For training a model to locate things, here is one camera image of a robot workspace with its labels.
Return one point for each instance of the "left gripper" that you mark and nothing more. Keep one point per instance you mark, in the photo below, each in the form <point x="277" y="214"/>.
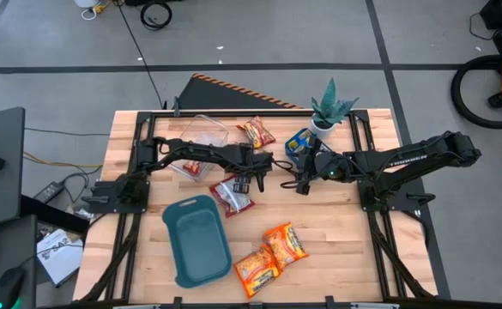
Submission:
<point x="261" y="162"/>

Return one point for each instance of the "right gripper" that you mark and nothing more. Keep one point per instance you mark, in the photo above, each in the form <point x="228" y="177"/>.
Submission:
<point x="315" y="165"/>

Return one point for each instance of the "blue Maruchan noodle packet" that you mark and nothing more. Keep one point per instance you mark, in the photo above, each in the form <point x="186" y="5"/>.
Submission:
<point x="300" y="141"/>

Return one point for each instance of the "red Maruchan noodle packet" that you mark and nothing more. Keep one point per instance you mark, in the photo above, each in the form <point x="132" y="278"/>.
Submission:
<point x="257" y="132"/>
<point x="229" y="204"/>
<point x="191" y="167"/>

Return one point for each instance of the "orange Maruchan noodle packet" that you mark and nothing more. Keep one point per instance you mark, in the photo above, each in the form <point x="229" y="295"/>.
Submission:
<point x="285" y="244"/>
<point x="255" y="272"/>

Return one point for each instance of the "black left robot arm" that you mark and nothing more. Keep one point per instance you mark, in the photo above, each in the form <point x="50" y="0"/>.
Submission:
<point x="203" y="152"/>

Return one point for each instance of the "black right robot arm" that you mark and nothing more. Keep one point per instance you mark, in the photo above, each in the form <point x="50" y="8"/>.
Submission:
<point x="405" y="159"/>

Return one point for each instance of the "white plant pot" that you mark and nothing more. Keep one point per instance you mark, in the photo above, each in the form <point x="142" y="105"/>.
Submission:
<point x="321" y="131"/>

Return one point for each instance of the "blue snack packet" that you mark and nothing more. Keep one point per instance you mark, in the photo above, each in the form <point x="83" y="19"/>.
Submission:
<point x="291" y="152"/>

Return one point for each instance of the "green succulent plant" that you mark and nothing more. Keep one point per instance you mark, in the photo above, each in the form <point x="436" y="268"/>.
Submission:
<point x="330" y="105"/>

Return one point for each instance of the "clear plastic container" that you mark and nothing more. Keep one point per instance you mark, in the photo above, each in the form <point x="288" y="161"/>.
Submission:
<point x="209" y="129"/>

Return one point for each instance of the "large teal plastic bin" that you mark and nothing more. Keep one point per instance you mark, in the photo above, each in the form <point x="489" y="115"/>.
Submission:
<point x="197" y="244"/>

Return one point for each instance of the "black mat with orange stripes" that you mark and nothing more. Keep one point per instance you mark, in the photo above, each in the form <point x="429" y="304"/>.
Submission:
<point x="216" y="94"/>

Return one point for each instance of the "black power adapter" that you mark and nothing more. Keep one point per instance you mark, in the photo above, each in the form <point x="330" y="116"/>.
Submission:
<point x="48" y="192"/>

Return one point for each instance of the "white paper manual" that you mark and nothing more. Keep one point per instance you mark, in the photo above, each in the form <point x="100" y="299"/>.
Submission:
<point x="59" y="257"/>

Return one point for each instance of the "yellow plug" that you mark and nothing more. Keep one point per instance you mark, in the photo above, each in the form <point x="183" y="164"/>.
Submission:
<point x="102" y="6"/>

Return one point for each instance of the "white round object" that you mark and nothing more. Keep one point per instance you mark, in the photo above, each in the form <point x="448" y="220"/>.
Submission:
<point x="86" y="3"/>

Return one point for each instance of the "low black desk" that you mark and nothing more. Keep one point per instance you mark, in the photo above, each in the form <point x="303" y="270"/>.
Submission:
<point x="14" y="244"/>

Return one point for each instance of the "black computer mouse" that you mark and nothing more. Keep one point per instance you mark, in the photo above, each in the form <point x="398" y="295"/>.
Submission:
<point x="8" y="287"/>

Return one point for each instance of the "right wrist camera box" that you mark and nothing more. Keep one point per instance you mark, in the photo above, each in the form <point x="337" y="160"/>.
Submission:
<point x="303" y="187"/>

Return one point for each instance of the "black aluminium table frame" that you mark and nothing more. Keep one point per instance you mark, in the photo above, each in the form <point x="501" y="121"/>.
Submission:
<point x="250" y="113"/>

